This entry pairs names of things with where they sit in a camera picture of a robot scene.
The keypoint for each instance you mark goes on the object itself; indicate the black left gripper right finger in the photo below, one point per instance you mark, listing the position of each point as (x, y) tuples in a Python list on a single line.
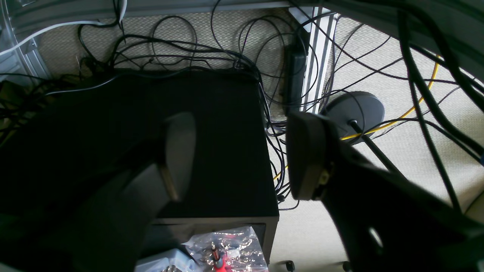
[(385, 222)]

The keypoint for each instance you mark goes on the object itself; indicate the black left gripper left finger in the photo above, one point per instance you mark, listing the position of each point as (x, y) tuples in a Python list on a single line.
[(114, 221)]

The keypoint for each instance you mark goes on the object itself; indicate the black box cabinet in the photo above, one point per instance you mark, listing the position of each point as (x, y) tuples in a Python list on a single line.
[(113, 172)]

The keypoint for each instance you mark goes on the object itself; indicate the round grey stand base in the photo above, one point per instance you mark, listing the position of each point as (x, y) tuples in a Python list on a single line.
[(362, 107)]

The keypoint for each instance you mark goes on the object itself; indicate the clear plastic bag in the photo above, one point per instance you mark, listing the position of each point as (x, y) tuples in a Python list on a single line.
[(233, 250)]

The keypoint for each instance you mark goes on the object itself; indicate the black power adapter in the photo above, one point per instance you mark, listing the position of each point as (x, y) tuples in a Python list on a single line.
[(295, 69)]

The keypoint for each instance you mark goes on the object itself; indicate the aluminium frame leg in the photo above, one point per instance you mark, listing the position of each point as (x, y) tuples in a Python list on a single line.
[(318, 24)]

